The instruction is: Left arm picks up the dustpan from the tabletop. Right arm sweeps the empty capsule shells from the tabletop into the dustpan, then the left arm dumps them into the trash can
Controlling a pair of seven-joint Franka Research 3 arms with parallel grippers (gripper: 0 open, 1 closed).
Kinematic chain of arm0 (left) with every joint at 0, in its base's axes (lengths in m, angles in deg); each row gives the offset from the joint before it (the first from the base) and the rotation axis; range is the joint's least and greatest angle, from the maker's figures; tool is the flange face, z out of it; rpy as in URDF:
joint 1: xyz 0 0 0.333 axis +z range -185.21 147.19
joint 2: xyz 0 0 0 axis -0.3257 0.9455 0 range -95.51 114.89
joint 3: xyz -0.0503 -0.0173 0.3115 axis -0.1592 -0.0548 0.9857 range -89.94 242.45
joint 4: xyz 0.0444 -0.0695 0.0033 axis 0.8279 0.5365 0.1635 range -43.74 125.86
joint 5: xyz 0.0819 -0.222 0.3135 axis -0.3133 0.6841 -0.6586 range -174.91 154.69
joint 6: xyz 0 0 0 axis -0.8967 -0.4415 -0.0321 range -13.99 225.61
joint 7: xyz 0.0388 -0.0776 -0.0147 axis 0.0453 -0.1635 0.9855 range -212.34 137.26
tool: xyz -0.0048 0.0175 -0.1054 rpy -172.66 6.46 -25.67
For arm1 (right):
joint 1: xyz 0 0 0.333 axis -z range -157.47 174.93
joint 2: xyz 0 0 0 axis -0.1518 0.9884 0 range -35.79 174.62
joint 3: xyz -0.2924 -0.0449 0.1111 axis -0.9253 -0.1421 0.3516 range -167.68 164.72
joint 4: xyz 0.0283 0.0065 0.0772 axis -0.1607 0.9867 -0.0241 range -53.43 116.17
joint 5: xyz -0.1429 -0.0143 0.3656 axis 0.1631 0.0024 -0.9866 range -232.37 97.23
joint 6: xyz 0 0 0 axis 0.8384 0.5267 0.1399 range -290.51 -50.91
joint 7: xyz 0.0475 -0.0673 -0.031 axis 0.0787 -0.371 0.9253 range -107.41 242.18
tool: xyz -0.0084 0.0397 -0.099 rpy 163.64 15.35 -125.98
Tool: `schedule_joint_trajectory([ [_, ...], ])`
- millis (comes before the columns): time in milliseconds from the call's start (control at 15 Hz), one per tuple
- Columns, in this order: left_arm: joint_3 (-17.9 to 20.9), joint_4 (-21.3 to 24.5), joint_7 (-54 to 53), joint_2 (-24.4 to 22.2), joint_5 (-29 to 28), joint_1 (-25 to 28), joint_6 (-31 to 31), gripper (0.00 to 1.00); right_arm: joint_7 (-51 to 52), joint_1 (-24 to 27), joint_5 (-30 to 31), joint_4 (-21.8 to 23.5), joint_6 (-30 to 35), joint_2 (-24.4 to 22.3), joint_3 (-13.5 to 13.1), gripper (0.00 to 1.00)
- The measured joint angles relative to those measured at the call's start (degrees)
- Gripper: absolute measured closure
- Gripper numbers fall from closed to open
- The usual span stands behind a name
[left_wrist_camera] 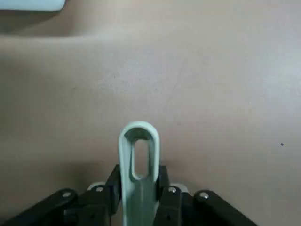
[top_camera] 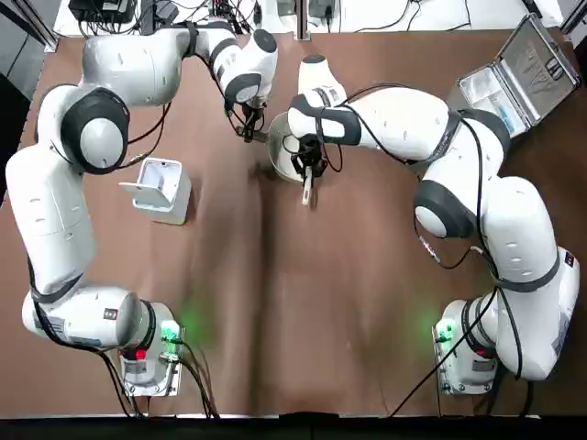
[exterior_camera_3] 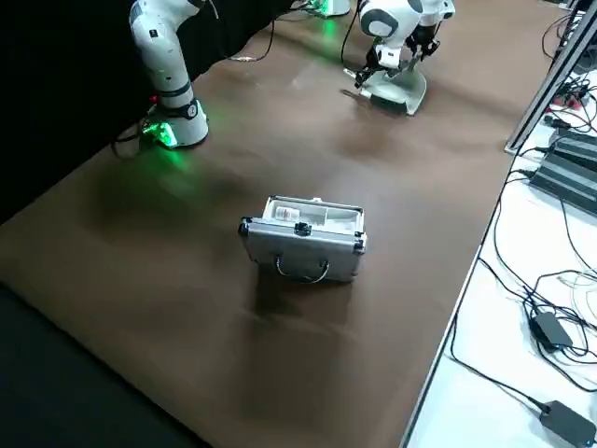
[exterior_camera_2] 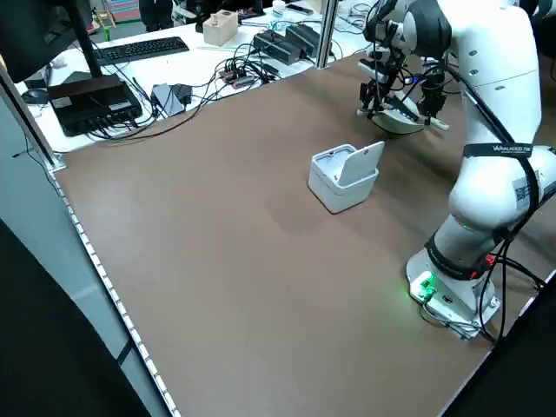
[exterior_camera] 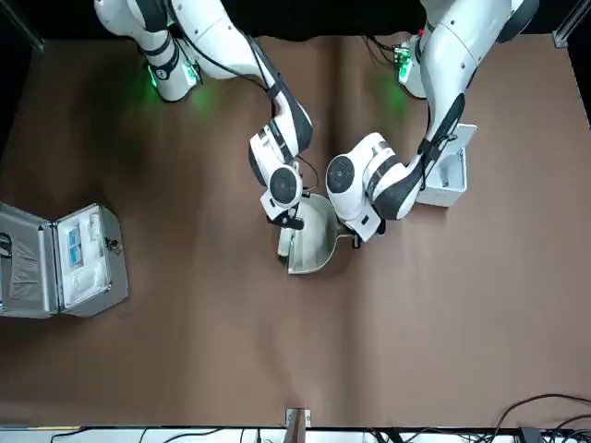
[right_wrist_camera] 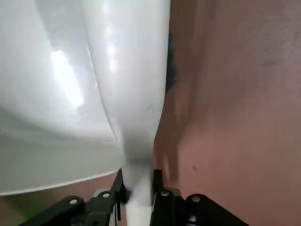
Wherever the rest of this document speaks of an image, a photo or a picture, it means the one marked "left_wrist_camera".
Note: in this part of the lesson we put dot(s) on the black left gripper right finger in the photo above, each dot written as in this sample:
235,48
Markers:
174,207

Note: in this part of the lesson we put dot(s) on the pale green plastic dustpan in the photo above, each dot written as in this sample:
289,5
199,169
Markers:
138,202

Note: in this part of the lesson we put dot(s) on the white trash can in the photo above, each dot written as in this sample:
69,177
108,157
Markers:
28,4

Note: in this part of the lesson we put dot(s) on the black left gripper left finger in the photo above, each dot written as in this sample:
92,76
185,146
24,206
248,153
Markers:
94,204

